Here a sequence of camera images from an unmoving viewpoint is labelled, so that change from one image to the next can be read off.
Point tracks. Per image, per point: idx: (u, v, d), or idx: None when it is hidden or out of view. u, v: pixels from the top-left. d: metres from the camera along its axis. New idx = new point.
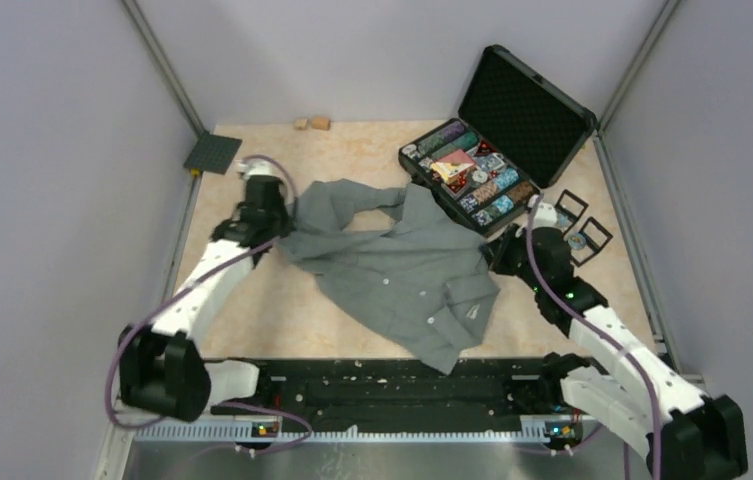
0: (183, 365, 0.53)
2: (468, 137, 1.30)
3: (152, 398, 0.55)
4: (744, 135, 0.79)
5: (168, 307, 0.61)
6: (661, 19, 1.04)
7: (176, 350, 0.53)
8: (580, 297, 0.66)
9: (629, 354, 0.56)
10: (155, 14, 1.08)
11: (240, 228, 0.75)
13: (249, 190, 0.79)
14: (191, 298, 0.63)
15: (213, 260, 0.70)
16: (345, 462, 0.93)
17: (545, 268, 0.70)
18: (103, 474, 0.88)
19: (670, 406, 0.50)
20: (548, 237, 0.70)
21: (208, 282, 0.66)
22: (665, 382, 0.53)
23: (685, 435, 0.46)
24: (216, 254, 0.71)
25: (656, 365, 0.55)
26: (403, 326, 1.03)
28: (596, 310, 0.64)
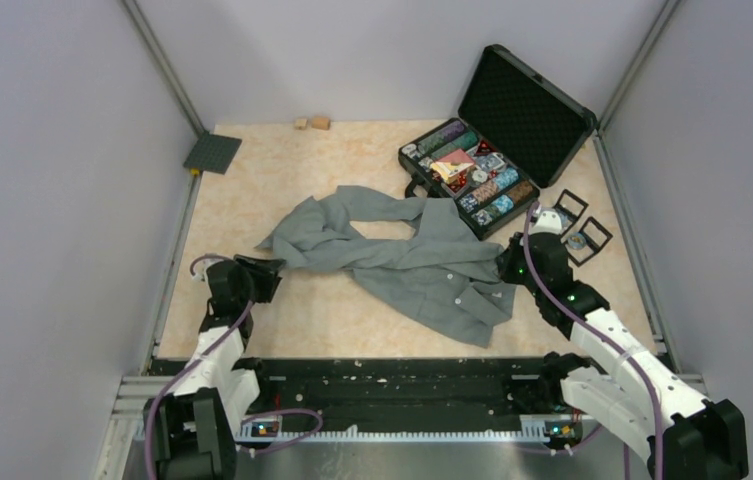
0: (212, 414, 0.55)
2: (468, 137, 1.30)
3: (185, 465, 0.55)
4: (743, 137, 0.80)
5: (184, 377, 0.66)
6: (661, 19, 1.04)
7: (204, 401, 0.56)
8: (582, 300, 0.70)
9: (630, 358, 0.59)
10: (155, 13, 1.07)
11: (223, 320, 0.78)
13: (213, 286, 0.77)
14: (202, 367, 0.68)
15: (207, 341, 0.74)
16: (345, 461, 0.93)
17: (545, 271, 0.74)
18: (103, 474, 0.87)
19: (671, 411, 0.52)
20: (546, 240, 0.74)
21: (214, 353, 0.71)
22: (667, 388, 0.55)
23: (686, 440, 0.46)
24: (210, 337, 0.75)
25: (659, 370, 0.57)
26: (433, 309, 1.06)
28: (597, 313, 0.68)
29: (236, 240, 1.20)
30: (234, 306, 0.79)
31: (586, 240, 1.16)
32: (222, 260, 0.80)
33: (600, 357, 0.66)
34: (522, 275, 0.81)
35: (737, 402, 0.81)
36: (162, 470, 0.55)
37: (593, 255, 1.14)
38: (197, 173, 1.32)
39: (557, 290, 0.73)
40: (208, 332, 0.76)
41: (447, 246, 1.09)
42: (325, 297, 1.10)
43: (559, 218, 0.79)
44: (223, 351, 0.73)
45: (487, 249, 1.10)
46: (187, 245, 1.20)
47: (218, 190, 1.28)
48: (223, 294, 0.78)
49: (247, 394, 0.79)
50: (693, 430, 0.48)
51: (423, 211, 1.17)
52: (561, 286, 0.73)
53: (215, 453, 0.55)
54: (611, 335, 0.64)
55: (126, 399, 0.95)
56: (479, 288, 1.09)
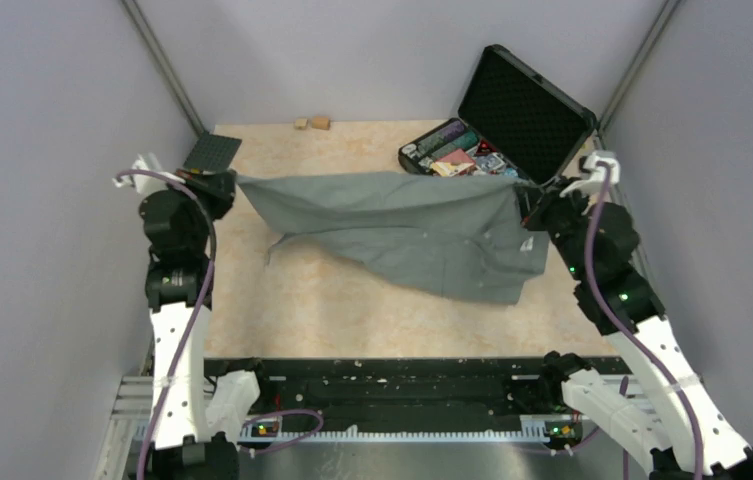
0: (206, 466, 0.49)
2: (468, 137, 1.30)
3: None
4: (743, 137, 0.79)
5: (159, 416, 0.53)
6: (661, 20, 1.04)
7: (193, 452, 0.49)
8: (634, 302, 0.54)
9: (681, 390, 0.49)
10: (155, 14, 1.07)
11: (176, 282, 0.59)
13: (153, 237, 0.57)
14: (177, 394, 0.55)
15: (167, 338, 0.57)
16: (345, 461, 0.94)
17: (604, 258, 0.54)
18: (103, 474, 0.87)
19: (712, 460, 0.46)
20: (616, 217, 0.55)
21: (183, 369, 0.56)
22: (712, 430, 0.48)
23: None
24: (169, 327, 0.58)
25: (705, 404, 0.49)
26: (455, 282, 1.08)
28: (648, 324, 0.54)
29: (236, 240, 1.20)
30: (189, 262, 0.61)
31: None
32: (161, 196, 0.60)
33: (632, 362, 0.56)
34: (565, 241, 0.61)
35: (736, 402, 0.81)
36: None
37: None
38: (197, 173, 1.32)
39: (608, 280, 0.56)
40: (170, 303, 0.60)
41: (460, 215, 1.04)
42: (325, 297, 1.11)
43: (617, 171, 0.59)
44: (190, 352, 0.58)
45: (513, 225, 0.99)
46: None
47: None
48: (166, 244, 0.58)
49: (249, 393, 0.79)
50: None
51: (438, 183, 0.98)
52: (613, 277, 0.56)
53: None
54: (661, 356, 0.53)
55: (126, 399, 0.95)
56: (479, 243, 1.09)
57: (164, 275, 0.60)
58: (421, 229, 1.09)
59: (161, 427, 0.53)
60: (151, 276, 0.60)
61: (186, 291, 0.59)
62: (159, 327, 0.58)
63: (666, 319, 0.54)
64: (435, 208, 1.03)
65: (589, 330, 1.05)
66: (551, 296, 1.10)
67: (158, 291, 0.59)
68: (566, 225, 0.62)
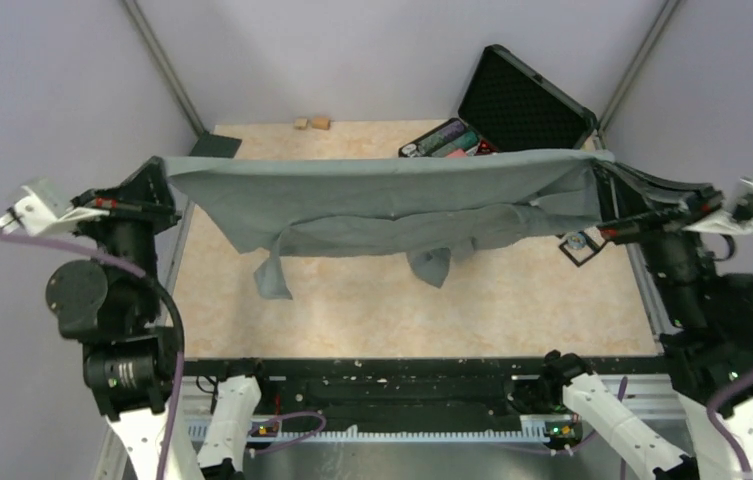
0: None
2: (468, 137, 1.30)
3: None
4: (743, 137, 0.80)
5: None
6: (661, 20, 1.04)
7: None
8: (739, 383, 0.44)
9: None
10: (155, 13, 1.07)
11: (125, 382, 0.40)
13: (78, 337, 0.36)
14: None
15: (141, 447, 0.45)
16: (345, 461, 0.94)
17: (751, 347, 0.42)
18: (103, 473, 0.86)
19: None
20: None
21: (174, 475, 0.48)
22: None
23: None
24: (140, 437, 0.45)
25: None
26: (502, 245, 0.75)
28: (745, 407, 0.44)
29: None
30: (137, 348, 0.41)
31: (586, 240, 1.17)
32: (79, 267, 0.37)
33: (698, 426, 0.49)
34: (675, 289, 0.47)
35: None
36: None
37: (593, 255, 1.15)
38: None
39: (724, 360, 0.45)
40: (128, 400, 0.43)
41: (514, 186, 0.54)
42: (325, 297, 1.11)
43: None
44: (175, 450, 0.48)
45: (570, 199, 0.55)
46: (187, 244, 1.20)
47: None
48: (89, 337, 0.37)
49: (249, 400, 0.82)
50: None
51: (477, 163, 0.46)
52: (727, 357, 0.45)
53: None
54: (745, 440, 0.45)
55: None
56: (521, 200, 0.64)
57: (107, 368, 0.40)
58: (443, 209, 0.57)
59: None
60: (90, 365, 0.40)
61: (150, 395, 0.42)
62: (128, 434, 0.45)
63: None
64: (457, 192, 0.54)
65: (589, 330, 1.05)
66: (551, 296, 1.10)
67: (110, 392, 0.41)
68: (680, 270, 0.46)
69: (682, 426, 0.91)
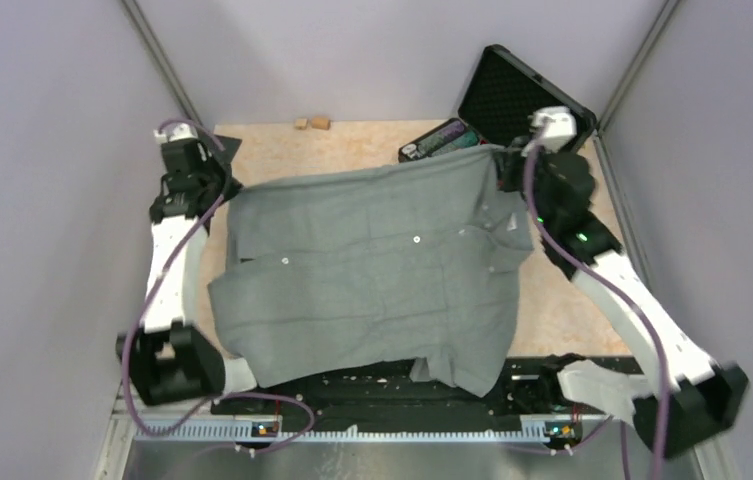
0: (193, 348, 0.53)
2: (468, 137, 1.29)
3: (178, 389, 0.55)
4: (745, 137, 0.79)
5: (148, 303, 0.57)
6: (662, 20, 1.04)
7: (182, 337, 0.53)
8: (592, 243, 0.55)
9: (638, 310, 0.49)
10: (155, 14, 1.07)
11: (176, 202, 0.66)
13: (170, 160, 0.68)
14: (171, 283, 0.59)
15: (168, 242, 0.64)
16: (345, 462, 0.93)
17: (558, 201, 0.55)
18: (103, 474, 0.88)
19: (677, 374, 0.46)
20: (574, 166, 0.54)
21: (175, 266, 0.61)
22: (674, 347, 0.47)
23: (690, 401, 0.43)
24: (168, 235, 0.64)
25: (669, 328, 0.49)
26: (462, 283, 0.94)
28: (609, 257, 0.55)
29: None
30: (185, 185, 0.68)
31: None
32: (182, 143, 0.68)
33: (604, 306, 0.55)
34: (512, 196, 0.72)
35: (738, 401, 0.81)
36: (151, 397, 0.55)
37: None
38: None
39: (573, 230, 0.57)
40: (171, 215, 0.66)
41: (458, 200, 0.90)
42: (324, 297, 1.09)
43: (570, 123, 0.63)
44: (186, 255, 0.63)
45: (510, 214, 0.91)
46: None
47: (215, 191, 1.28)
48: (179, 172, 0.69)
49: (252, 370, 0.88)
50: (696, 392, 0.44)
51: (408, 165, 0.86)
52: (576, 224, 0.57)
53: (202, 379, 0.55)
54: (624, 284, 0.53)
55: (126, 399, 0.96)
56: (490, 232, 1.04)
57: (168, 197, 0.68)
58: (418, 229, 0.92)
59: (150, 311, 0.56)
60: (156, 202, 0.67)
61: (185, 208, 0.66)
62: (159, 232, 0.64)
63: (624, 254, 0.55)
64: (421, 207, 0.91)
65: (589, 330, 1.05)
66: (552, 296, 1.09)
67: (159, 214, 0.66)
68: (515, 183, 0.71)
69: None
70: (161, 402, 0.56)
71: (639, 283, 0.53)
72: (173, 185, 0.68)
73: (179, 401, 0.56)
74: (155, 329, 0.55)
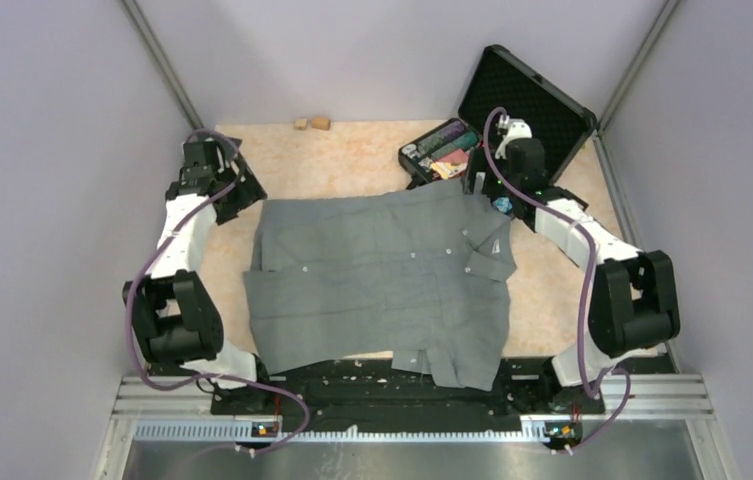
0: (193, 295, 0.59)
2: (468, 137, 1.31)
3: (176, 342, 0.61)
4: (745, 137, 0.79)
5: (160, 256, 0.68)
6: (661, 20, 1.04)
7: (184, 283, 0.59)
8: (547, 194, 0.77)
9: (577, 225, 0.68)
10: (155, 14, 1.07)
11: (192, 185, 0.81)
13: (189, 153, 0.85)
14: (178, 244, 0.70)
15: (179, 213, 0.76)
16: (345, 462, 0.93)
17: (519, 169, 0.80)
18: (103, 474, 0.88)
19: (606, 257, 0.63)
20: (526, 141, 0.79)
21: (186, 229, 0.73)
22: (607, 243, 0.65)
23: (616, 276, 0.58)
24: (181, 207, 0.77)
25: (602, 233, 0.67)
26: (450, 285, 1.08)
28: (557, 202, 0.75)
29: (236, 240, 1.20)
30: (201, 173, 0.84)
31: None
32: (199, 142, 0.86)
33: (555, 236, 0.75)
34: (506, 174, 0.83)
35: (738, 401, 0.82)
36: (155, 345, 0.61)
37: None
38: None
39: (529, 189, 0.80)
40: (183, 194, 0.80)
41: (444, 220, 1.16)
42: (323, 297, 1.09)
43: (526, 128, 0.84)
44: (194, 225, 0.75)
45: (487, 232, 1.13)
46: None
47: None
48: (198, 164, 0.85)
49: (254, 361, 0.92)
50: (623, 270, 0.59)
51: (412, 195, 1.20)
52: (534, 186, 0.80)
53: (200, 330, 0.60)
54: (568, 214, 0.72)
55: (126, 399, 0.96)
56: (478, 248, 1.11)
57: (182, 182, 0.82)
58: (413, 246, 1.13)
59: (159, 264, 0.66)
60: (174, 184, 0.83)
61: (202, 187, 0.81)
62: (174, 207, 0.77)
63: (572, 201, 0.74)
64: (414, 225, 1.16)
65: None
66: (551, 297, 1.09)
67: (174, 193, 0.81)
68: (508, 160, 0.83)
69: (682, 426, 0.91)
70: (161, 356, 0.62)
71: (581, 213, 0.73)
72: (189, 174, 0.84)
73: (181, 353, 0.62)
74: (160, 280, 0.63)
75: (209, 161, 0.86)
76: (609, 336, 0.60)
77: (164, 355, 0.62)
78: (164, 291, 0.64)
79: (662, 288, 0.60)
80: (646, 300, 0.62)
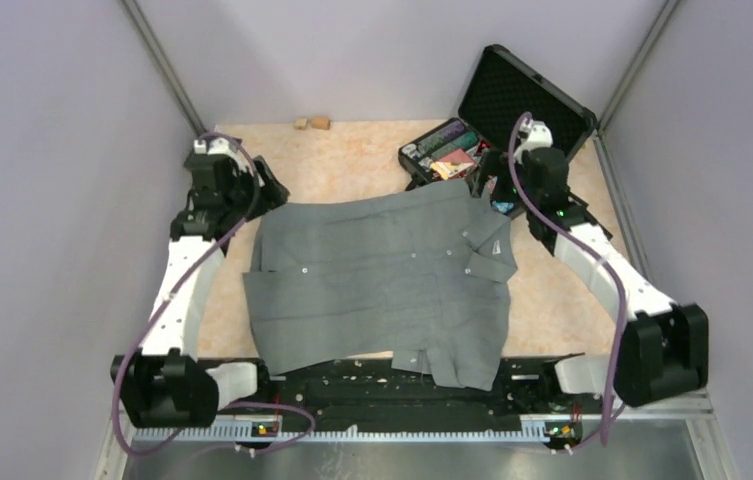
0: (185, 382, 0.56)
2: (468, 137, 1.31)
3: (166, 415, 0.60)
4: (745, 137, 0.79)
5: (154, 326, 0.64)
6: (661, 19, 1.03)
7: (175, 368, 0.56)
8: (568, 218, 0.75)
9: (605, 263, 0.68)
10: (155, 14, 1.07)
11: (200, 220, 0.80)
13: (198, 175, 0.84)
14: (174, 310, 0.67)
15: (181, 262, 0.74)
16: (345, 462, 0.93)
17: (539, 185, 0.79)
18: (103, 474, 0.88)
19: (637, 308, 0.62)
20: (547, 155, 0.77)
21: (185, 290, 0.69)
22: (637, 289, 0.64)
23: (646, 333, 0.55)
24: (183, 256, 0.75)
25: (632, 275, 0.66)
26: (451, 287, 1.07)
28: (582, 228, 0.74)
29: (236, 240, 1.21)
30: (212, 202, 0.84)
31: None
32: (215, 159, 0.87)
33: (579, 267, 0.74)
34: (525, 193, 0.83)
35: (738, 401, 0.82)
36: (142, 414, 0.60)
37: None
38: None
39: (548, 208, 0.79)
40: (189, 235, 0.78)
41: (443, 221, 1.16)
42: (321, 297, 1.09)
43: (547, 133, 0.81)
44: (194, 283, 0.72)
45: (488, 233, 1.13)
46: None
47: None
48: (207, 188, 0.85)
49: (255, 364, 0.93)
50: (654, 326, 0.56)
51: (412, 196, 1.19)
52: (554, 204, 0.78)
53: (192, 410, 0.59)
54: (594, 246, 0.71)
55: None
56: (478, 250, 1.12)
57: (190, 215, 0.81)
58: (413, 247, 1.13)
59: (151, 337, 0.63)
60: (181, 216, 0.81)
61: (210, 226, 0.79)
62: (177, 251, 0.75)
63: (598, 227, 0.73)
64: (414, 226, 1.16)
65: (589, 330, 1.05)
66: (551, 297, 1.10)
67: (180, 229, 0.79)
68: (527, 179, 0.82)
69: (681, 425, 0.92)
70: (149, 424, 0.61)
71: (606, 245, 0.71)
72: (201, 200, 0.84)
73: (169, 426, 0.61)
74: (150, 356, 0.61)
75: (218, 186, 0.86)
76: (634, 388, 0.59)
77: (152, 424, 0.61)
78: (156, 364, 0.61)
79: (696, 344, 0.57)
80: (672, 354, 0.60)
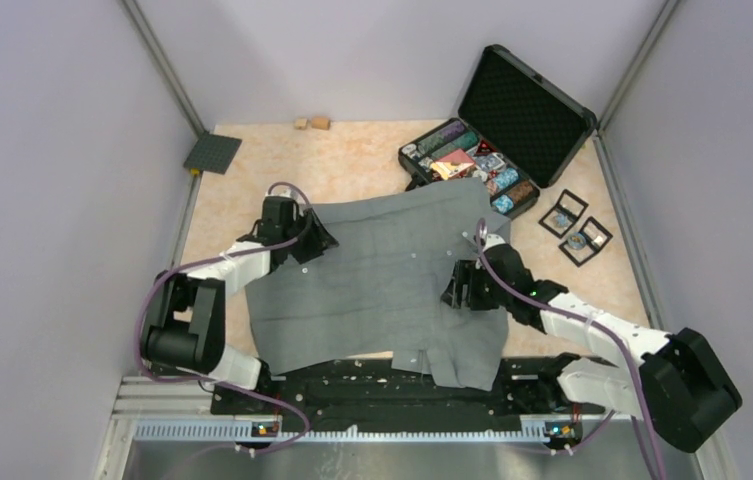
0: (214, 300, 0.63)
2: (468, 137, 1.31)
3: (174, 347, 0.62)
4: (746, 136, 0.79)
5: (204, 265, 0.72)
6: (662, 18, 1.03)
7: (209, 289, 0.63)
8: (543, 292, 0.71)
9: (594, 322, 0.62)
10: (155, 14, 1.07)
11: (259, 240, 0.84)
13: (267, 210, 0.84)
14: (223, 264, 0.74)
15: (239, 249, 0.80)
16: (345, 461, 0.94)
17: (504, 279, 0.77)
18: (103, 474, 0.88)
19: (640, 352, 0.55)
20: (499, 250, 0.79)
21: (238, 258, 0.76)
22: (631, 335, 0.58)
23: (662, 374, 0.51)
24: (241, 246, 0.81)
25: (621, 325, 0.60)
26: None
28: (559, 297, 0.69)
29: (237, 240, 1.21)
30: (271, 234, 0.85)
31: (586, 240, 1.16)
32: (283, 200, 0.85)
33: (572, 335, 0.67)
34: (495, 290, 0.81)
35: None
36: (154, 336, 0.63)
37: (593, 255, 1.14)
38: (197, 173, 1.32)
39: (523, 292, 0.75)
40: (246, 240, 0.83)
41: (443, 222, 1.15)
42: (321, 297, 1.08)
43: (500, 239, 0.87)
44: (247, 261, 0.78)
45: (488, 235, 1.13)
46: (186, 245, 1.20)
47: (217, 189, 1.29)
48: (271, 221, 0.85)
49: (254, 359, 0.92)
50: (664, 363, 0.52)
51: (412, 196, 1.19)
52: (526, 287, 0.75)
53: (201, 338, 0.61)
54: (573, 309, 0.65)
55: (126, 399, 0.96)
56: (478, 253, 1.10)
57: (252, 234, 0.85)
58: (413, 247, 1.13)
59: (200, 268, 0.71)
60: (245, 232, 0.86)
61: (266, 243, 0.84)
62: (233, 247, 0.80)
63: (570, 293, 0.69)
64: (414, 226, 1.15)
65: None
66: None
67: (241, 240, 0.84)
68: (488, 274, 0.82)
69: None
70: (154, 352, 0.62)
71: (587, 305, 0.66)
72: (260, 229, 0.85)
73: (170, 357, 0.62)
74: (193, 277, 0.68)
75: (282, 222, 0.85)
76: (681, 430, 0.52)
77: (155, 353, 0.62)
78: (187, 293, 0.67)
79: (709, 366, 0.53)
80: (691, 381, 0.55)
